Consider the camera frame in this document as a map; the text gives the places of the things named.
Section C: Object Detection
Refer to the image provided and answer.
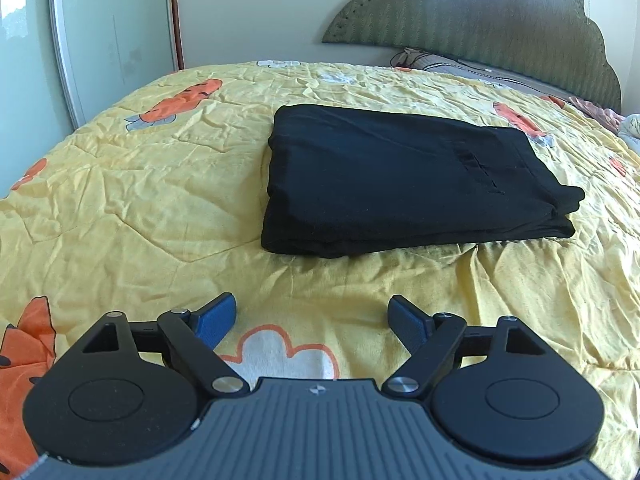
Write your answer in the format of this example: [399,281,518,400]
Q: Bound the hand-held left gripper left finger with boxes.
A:
[54,292,251,398]

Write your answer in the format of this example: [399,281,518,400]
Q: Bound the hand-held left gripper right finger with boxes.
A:
[381,294,553,402]

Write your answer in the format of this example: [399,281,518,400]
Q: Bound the black pants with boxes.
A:
[261,103,586,260]

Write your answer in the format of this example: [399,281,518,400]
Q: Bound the yellow carrot print blanket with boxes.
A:
[0,60,640,480]

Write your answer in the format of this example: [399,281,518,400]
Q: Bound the grey printed pillow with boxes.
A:
[389,47,568,102]

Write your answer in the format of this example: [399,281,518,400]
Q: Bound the pink cloth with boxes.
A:
[569,96,623,133]

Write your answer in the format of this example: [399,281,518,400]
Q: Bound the white wardrobe door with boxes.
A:
[0,0,187,198]

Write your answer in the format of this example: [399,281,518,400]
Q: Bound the green padded headboard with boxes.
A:
[321,0,623,112]

